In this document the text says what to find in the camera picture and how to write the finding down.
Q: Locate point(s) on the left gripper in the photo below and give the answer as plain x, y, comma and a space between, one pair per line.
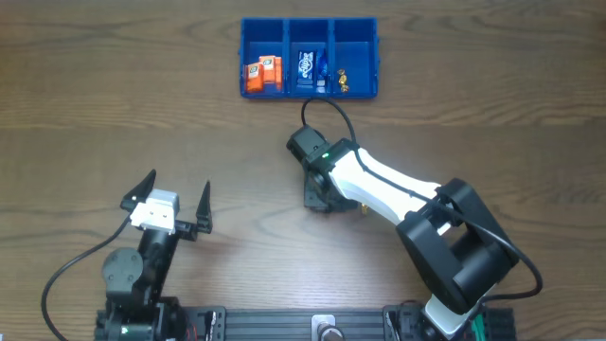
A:
187, 230

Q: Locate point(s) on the blue candy pack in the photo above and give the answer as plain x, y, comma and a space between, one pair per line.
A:
306, 66
322, 66

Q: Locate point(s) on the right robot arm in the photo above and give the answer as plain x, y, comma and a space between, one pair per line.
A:
379, 184

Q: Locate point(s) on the orange candy box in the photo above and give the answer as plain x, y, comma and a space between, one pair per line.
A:
268, 68
279, 73
254, 78

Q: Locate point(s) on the blue tray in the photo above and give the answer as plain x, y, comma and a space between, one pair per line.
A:
355, 47

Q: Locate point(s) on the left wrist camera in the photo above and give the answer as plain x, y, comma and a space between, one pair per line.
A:
156, 209

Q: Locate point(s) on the mounting rail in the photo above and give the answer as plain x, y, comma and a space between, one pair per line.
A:
274, 324

